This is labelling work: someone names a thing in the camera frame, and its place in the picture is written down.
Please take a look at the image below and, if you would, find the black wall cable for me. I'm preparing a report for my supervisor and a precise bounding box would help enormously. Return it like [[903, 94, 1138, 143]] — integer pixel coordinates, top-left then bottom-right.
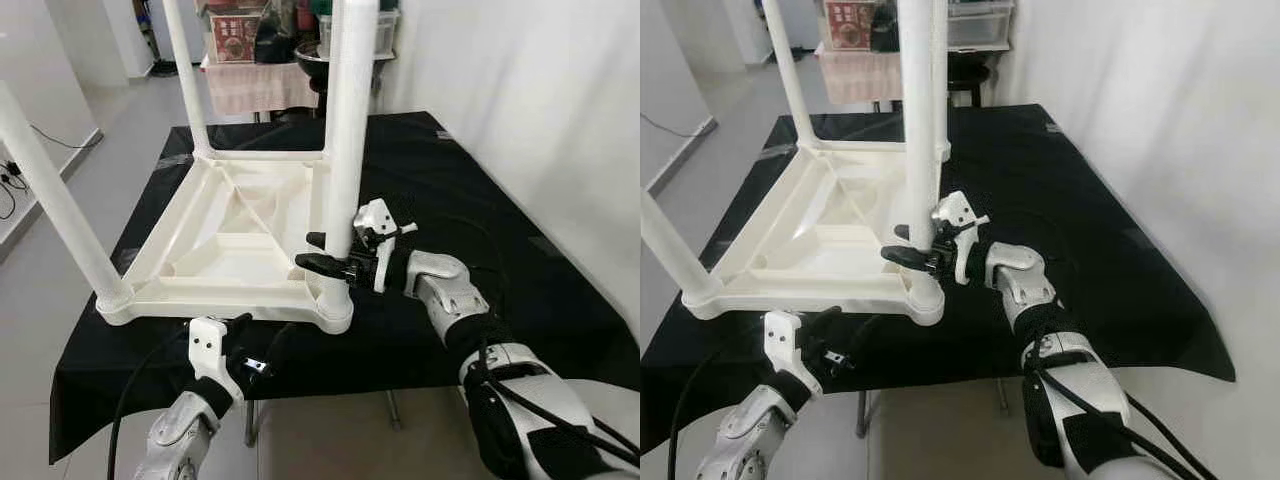
[[640, 112, 716, 139], [30, 122, 103, 151]]

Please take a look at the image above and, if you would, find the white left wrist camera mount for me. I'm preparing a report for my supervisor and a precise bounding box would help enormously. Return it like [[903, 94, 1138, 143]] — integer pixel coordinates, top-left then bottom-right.
[[188, 315, 246, 401], [762, 310, 823, 396]]

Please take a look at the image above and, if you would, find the red printed box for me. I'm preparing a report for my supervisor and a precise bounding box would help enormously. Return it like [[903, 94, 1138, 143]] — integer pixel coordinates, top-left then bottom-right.
[[825, 0, 876, 51], [210, 12, 263, 63]]

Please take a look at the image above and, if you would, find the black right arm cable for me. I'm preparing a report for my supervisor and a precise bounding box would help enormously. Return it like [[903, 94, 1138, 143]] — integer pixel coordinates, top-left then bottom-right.
[[1030, 335, 1216, 480], [465, 340, 641, 471]]

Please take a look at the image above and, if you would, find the black tablecloth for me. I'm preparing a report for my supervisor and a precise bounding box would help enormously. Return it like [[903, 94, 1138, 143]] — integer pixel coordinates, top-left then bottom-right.
[[640, 103, 1236, 456], [48, 110, 641, 463]]

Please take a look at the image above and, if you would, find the black cable with plug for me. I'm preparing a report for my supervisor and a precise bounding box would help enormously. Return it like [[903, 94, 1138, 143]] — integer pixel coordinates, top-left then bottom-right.
[[0, 155, 29, 221]]

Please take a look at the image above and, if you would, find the black bag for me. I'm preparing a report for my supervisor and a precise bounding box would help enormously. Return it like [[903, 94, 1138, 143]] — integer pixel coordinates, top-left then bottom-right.
[[870, 0, 901, 53], [253, 5, 298, 64]]

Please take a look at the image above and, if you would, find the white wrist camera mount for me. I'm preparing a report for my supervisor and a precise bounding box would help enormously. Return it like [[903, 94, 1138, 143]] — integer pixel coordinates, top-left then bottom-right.
[[932, 190, 991, 286], [188, 315, 246, 401], [353, 198, 419, 294], [762, 310, 823, 396]]

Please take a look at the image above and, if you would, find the white plastic table top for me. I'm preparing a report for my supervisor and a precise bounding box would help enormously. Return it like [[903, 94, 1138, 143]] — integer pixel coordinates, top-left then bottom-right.
[[97, 150, 354, 336], [680, 140, 946, 328]]

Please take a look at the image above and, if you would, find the clear plastic container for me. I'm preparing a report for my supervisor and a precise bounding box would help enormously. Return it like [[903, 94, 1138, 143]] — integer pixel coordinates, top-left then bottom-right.
[[320, 10, 401, 56], [947, 0, 1014, 49]]

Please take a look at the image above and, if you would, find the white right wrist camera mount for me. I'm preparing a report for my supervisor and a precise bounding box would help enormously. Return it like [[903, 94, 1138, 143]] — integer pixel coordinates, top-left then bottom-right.
[[932, 190, 991, 286], [353, 198, 419, 294]]

